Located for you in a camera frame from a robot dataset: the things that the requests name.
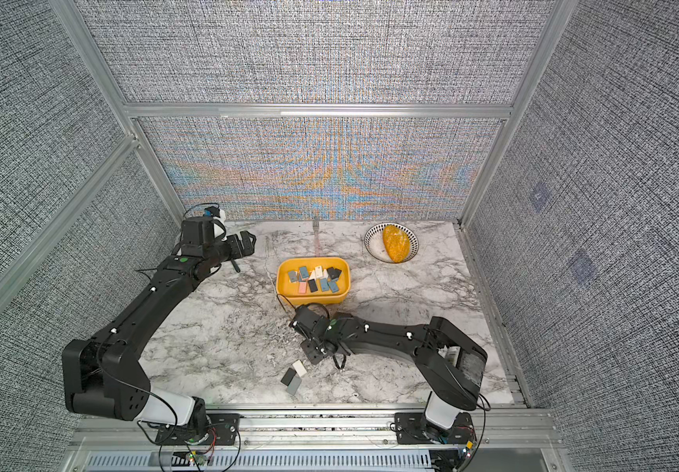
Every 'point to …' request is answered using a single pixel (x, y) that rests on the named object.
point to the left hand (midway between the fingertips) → (247, 236)
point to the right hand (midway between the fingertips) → (315, 339)
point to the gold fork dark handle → (237, 268)
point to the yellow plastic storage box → (288, 292)
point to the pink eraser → (302, 287)
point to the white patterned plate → (374, 242)
